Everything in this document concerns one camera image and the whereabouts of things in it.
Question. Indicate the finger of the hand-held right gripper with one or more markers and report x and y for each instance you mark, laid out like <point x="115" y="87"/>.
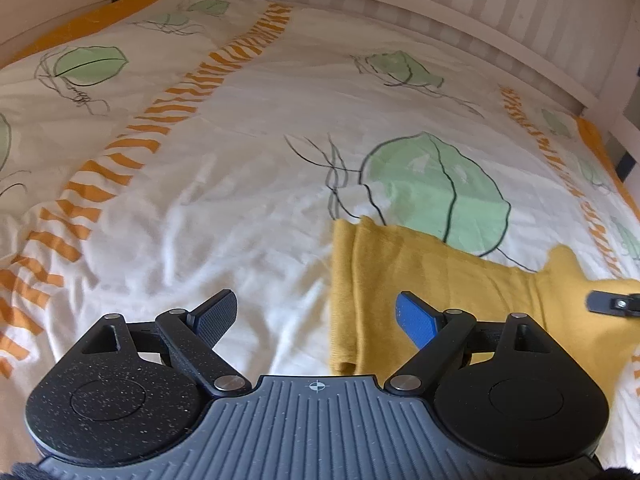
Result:
<point x="607" y="302"/>

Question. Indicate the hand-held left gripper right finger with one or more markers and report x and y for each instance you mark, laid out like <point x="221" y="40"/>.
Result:
<point x="415" y="317"/>

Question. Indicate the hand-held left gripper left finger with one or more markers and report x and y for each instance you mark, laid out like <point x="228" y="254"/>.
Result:
<point x="217" y="317"/>

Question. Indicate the mustard yellow small garment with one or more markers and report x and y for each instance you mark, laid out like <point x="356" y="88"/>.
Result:
<point x="450" y="285"/>

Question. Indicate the leaf printed white blanket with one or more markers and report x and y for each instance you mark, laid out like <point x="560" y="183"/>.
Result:
<point x="200" y="185"/>

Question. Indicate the white slatted bed rail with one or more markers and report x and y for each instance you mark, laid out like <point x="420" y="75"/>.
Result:
<point x="450" y="15"/>

